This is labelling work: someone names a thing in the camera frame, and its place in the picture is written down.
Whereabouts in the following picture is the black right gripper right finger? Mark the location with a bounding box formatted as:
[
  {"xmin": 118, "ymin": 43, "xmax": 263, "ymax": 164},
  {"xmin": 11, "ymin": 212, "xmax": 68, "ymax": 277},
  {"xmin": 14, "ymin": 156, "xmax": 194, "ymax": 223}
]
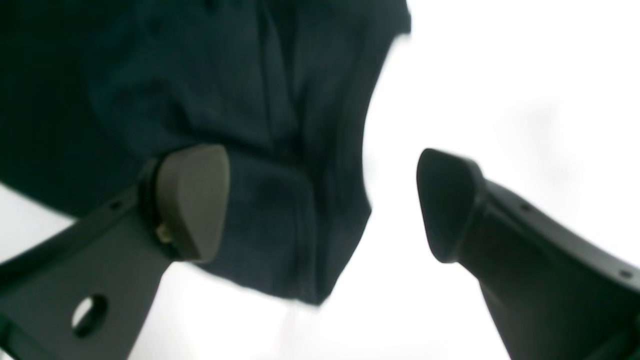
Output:
[{"xmin": 416, "ymin": 148, "xmax": 640, "ymax": 360}]

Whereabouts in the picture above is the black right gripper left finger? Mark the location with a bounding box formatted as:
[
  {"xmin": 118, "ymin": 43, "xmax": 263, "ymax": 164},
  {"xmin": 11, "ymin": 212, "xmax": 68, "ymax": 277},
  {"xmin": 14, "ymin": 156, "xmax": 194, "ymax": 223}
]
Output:
[{"xmin": 0, "ymin": 145, "xmax": 231, "ymax": 360}]

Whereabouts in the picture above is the black T-shirt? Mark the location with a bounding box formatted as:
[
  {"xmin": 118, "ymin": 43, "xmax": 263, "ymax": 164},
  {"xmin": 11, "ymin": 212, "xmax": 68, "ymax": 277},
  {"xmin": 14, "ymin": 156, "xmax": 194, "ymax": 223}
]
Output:
[{"xmin": 0, "ymin": 0, "xmax": 411, "ymax": 306}]

